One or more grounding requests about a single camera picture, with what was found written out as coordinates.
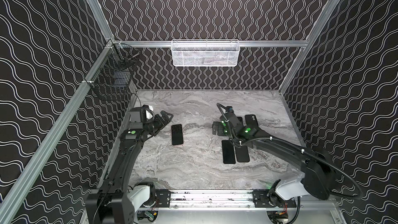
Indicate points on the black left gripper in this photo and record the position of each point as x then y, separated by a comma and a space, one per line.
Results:
155, 121

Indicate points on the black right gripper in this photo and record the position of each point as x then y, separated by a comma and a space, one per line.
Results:
226, 124

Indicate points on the black smartphone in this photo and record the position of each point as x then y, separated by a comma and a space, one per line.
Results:
228, 152
177, 134

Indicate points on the black phone case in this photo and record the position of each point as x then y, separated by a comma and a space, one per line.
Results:
251, 121

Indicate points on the black phone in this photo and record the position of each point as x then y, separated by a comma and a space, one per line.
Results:
240, 120

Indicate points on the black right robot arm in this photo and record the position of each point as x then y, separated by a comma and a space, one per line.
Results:
316, 176

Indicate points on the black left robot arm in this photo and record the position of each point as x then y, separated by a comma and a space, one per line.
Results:
117, 202

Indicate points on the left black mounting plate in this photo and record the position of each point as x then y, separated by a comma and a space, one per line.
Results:
160, 199

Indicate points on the black mounting plate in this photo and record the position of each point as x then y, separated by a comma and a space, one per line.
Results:
160, 199
269, 198

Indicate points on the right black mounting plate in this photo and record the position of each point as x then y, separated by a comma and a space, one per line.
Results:
269, 198

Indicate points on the black wire basket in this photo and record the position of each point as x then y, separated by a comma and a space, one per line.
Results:
112, 81

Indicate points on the white wire mesh basket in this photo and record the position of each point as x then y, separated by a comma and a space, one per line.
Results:
205, 53

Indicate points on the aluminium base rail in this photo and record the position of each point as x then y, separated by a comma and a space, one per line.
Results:
197, 200

